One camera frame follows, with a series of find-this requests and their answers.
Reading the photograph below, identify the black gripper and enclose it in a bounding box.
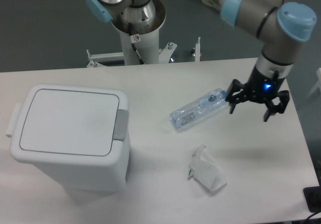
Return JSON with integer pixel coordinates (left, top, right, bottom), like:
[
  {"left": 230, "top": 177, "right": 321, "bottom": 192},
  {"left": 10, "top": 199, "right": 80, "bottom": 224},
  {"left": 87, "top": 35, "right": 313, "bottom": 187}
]
[{"left": 225, "top": 66, "right": 290, "bottom": 122}]

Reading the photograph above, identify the grey trash can push button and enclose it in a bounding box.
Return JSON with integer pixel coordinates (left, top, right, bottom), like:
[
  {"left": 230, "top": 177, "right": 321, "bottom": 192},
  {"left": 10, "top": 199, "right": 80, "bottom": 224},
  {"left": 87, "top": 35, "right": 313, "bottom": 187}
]
[{"left": 112, "top": 109, "right": 129, "bottom": 141}]

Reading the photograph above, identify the white plastic trash can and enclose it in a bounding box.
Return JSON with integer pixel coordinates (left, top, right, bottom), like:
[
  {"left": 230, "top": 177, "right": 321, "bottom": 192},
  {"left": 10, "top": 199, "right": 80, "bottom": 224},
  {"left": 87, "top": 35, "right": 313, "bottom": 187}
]
[{"left": 10, "top": 84, "right": 130, "bottom": 192}]

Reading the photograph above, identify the white trash can lid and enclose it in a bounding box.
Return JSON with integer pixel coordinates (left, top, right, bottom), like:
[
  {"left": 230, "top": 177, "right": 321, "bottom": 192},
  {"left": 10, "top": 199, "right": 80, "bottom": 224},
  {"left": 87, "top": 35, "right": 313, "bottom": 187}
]
[{"left": 19, "top": 88, "right": 119, "bottom": 156}]

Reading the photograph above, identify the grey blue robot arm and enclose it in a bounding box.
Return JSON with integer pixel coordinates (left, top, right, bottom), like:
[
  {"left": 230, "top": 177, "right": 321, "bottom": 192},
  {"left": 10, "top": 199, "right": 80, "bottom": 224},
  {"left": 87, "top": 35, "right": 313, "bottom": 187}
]
[{"left": 85, "top": 0, "right": 317, "bottom": 120}]

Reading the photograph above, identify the clear plastic water bottle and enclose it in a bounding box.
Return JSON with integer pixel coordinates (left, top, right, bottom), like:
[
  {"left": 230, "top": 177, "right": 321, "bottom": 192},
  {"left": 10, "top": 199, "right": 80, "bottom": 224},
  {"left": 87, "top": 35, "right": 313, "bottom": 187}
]
[{"left": 170, "top": 88, "right": 227, "bottom": 130}]

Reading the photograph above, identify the white furniture piece right edge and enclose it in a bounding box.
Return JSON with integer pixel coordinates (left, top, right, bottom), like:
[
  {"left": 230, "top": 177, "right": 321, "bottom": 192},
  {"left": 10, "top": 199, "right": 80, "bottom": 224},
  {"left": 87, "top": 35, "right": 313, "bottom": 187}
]
[{"left": 307, "top": 68, "right": 321, "bottom": 98}]

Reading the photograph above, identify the crumpled white plastic bag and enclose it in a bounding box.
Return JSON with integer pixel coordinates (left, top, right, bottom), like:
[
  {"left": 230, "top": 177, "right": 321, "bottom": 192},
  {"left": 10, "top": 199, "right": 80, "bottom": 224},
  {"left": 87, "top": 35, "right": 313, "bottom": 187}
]
[{"left": 187, "top": 144, "right": 227, "bottom": 192}]

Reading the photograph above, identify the black device at table edge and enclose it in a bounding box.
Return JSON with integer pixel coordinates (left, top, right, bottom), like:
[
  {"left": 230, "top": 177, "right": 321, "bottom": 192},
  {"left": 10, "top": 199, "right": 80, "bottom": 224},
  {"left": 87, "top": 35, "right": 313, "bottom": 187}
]
[{"left": 303, "top": 186, "right": 320, "bottom": 212}]

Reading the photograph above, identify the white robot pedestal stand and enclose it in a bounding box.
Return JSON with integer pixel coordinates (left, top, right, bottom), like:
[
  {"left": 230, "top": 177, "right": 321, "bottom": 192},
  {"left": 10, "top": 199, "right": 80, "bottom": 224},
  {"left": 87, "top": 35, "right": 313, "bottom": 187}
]
[{"left": 86, "top": 0, "right": 203, "bottom": 68}]

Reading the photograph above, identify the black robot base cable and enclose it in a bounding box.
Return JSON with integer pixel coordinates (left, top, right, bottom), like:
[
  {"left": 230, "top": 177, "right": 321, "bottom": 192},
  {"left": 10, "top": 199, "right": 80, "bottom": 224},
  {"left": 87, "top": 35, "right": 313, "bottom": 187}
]
[{"left": 128, "top": 22, "right": 146, "bottom": 66}]

